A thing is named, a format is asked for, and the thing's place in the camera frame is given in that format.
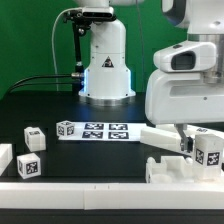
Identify white U-shaped boundary frame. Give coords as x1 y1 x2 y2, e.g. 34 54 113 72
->
0 143 224 211

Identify black cables at base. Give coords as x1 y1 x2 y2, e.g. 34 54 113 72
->
6 73 84 96

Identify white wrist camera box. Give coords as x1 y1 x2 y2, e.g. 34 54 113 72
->
153 41 217 73

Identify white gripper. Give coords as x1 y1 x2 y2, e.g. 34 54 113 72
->
145 70 224 153

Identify white tagged cube front left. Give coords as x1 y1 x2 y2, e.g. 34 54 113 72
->
17 153 41 179

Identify white chair seat piece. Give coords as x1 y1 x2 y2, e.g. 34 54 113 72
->
144 155 214 184

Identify white sheet with tags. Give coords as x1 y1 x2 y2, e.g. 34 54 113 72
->
59 122 146 142

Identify small white tagged cube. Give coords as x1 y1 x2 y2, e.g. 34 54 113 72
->
56 120 75 136

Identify long white chair back post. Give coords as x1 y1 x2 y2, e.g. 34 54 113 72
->
140 126 193 156

